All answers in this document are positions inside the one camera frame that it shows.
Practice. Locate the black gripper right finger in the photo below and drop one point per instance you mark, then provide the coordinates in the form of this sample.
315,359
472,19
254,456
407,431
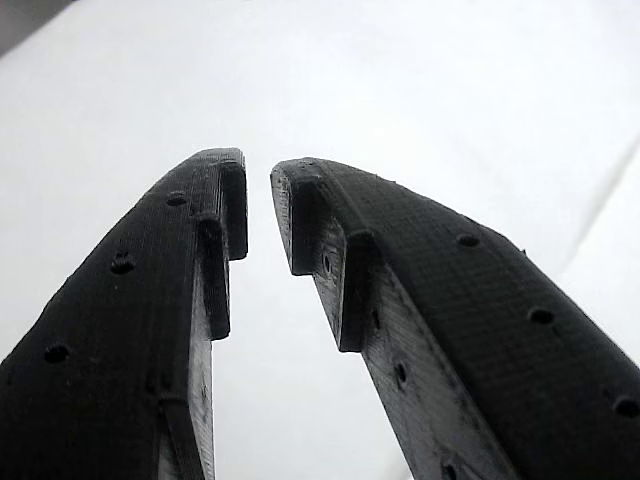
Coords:
475,325

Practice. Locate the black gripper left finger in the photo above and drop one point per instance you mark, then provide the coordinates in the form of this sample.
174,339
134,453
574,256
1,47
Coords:
125,350

